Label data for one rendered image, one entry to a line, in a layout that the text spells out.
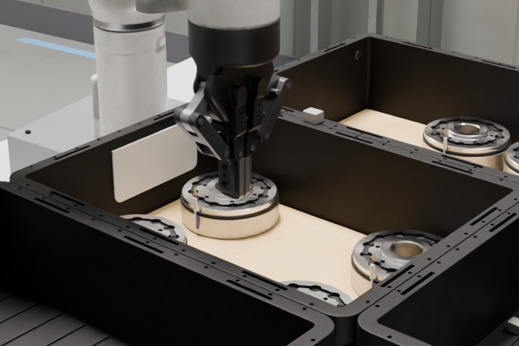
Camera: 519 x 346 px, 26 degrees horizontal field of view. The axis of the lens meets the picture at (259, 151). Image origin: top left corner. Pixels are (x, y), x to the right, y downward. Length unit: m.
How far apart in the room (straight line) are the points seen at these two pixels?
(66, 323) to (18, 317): 0.05
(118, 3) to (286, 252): 0.44
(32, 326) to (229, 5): 0.35
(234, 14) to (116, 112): 0.61
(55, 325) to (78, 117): 0.63
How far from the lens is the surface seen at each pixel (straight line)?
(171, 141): 1.21
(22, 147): 1.56
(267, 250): 1.14
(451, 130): 1.35
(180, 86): 1.96
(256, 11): 0.88
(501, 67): 1.38
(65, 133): 1.56
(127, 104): 1.45
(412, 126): 1.45
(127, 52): 1.43
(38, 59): 4.38
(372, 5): 3.46
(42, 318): 1.05
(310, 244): 1.15
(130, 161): 1.17
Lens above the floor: 1.37
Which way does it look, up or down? 23 degrees down
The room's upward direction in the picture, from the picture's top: straight up
